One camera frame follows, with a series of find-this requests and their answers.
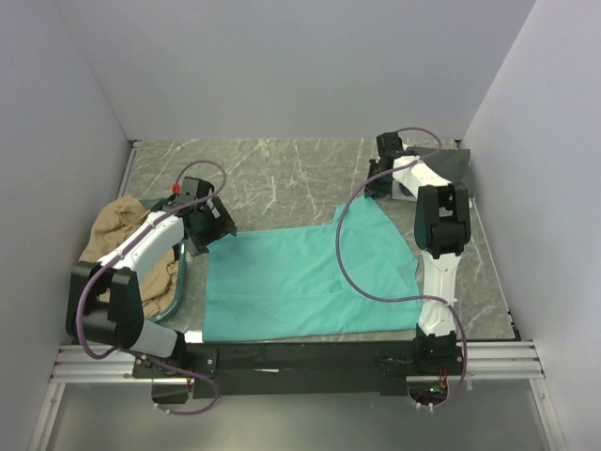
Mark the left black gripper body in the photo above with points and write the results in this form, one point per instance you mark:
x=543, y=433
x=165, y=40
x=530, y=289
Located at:
x=203, y=237

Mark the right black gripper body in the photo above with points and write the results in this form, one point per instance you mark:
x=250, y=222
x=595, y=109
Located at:
x=377, y=185

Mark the teal t shirt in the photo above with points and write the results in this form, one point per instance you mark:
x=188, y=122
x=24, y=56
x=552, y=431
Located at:
x=356, y=274

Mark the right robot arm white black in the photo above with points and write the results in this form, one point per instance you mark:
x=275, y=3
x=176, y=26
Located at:
x=441, y=231

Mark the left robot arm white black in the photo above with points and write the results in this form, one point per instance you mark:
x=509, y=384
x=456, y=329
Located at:
x=105, y=300

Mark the folded white t shirt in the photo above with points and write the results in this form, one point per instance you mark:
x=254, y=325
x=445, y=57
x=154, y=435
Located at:
x=401, y=192

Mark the teal plastic basket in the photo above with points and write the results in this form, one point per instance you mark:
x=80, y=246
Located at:
x=176, y=291

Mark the folded dark grey t shirt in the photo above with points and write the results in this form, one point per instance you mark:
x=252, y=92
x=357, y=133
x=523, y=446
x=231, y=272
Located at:
x=452, y=164

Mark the tan t shirt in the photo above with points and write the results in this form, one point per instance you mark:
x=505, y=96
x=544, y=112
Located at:
x=112, y=235

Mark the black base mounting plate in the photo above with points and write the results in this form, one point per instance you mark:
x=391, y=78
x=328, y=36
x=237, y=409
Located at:
x=286, y=368

